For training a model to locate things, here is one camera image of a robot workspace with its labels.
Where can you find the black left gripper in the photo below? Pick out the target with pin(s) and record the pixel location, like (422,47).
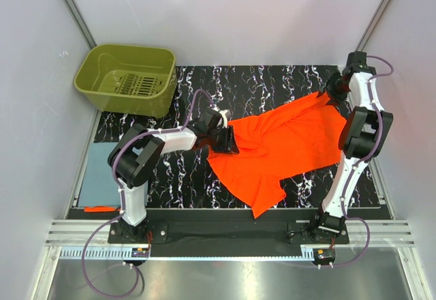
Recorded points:
(229,144)

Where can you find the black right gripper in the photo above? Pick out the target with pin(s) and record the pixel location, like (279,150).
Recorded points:
(335,98)

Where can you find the orange t shirt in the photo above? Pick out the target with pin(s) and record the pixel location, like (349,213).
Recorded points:
(297,137)

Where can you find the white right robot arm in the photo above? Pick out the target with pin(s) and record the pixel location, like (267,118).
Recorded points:
(360,141)

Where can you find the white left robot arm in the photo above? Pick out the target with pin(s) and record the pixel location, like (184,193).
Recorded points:
(135,157)

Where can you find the black marble pattern mat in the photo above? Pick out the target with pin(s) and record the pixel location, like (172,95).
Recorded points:
(184,180)

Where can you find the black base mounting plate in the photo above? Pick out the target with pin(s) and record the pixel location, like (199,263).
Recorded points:
(224,248)

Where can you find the olive green plastic basket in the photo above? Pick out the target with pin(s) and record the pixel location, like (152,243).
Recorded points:
(128,79)

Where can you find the folded grey-blue t shirt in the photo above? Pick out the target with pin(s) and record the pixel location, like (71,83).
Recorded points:
(98,186)

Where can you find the folded orange t shirt underneath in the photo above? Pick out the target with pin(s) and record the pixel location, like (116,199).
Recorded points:
(101,209)

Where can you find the right aluminium frame post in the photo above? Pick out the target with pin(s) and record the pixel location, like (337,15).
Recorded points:
(373,24)

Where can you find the aluminium frame post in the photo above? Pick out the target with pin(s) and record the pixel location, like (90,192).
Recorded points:
(80,23)
(373,24)

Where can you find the aluminium front rail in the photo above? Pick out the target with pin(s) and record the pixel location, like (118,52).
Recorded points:
(379,233)

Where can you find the left aluminium frame post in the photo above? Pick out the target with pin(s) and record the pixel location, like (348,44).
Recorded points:
(80,23)

